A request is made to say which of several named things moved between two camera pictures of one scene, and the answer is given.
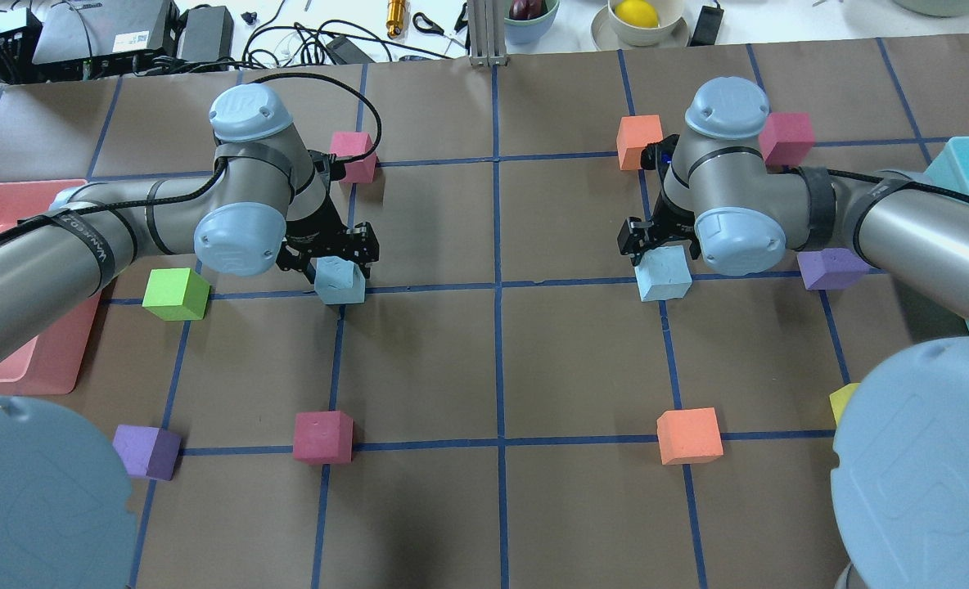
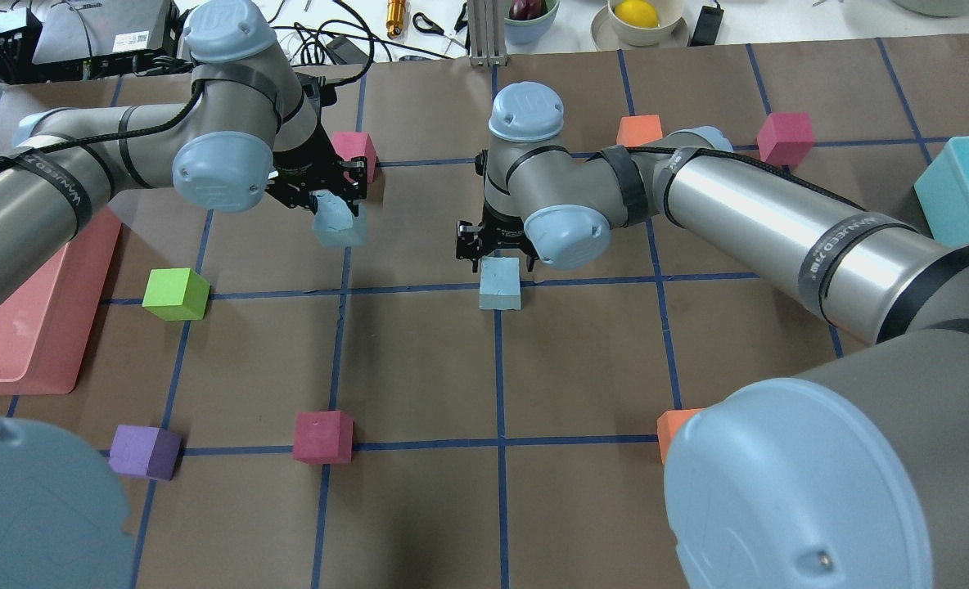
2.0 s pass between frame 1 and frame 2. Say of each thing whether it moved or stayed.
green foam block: stayed
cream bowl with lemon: stayed
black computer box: stayed
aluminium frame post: stayed
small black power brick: stayed
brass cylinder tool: stayed
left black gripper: moved
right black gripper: moved
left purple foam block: stayed
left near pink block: stayed
